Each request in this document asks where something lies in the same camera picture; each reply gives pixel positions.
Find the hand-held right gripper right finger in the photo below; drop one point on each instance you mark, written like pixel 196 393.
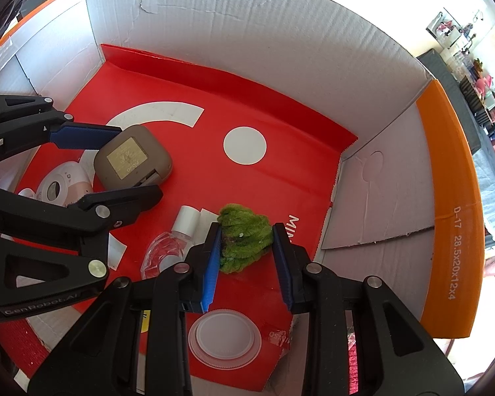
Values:
pixel 282 268

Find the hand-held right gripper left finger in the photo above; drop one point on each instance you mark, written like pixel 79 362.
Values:
pixel 212 272

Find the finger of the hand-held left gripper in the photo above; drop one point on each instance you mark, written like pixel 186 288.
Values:
pixel 123 206
pixel 86 137

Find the pink white round case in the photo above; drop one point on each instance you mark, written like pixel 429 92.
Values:
pixel 72 177

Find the green fuzzy toy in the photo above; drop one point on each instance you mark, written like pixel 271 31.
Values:
pixel 243 235

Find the taupe square case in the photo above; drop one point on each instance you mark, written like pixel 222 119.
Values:
pixel 156 165

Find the small clear bottle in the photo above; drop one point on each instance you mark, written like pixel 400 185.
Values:
pixel 185 220

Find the cardboard box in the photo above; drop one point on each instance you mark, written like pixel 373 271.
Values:
pixel 251 29

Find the clear plastic lid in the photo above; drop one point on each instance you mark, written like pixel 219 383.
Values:
pixel 222 336

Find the row of cosmetics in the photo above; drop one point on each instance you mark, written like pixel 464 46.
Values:
pixel 478 82

